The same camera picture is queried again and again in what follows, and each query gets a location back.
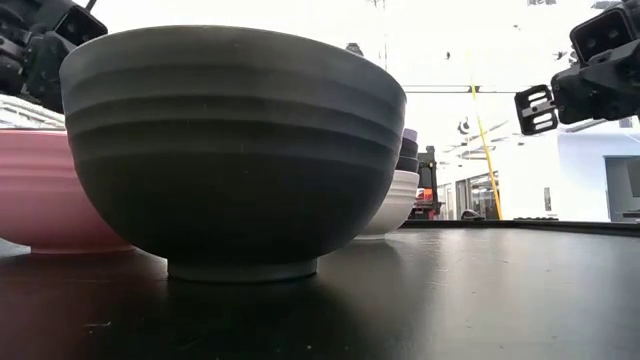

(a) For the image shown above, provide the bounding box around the yellow cable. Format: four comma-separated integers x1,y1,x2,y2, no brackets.
467,49,504,221

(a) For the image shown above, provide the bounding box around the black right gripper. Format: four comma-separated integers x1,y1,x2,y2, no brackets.
513,38,640,138

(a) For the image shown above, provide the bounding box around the black aluminium rig frame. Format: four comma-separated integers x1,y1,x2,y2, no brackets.
399,218,640,237

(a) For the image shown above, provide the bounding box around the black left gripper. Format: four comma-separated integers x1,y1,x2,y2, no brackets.
0,0,69,115

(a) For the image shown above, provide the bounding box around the white bowl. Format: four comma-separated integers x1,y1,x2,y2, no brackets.
355,169,421,240

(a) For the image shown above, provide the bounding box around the dark grey bowl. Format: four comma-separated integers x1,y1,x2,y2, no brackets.
398,137,420,159
394,155,421,174
58,24,408,284

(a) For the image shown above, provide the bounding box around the black red machine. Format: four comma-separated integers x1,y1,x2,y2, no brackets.
408,145,442,221

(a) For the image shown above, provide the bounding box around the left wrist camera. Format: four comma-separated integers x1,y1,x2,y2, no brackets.
53,3,109,50

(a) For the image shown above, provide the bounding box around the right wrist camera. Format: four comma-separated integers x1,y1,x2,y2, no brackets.
568,2,640,66

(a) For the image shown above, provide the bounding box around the pink bowl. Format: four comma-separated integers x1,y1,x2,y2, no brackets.
0,128,136,255

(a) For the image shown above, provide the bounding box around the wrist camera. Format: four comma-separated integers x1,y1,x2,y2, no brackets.
568,2,640,66
53,3,109,50

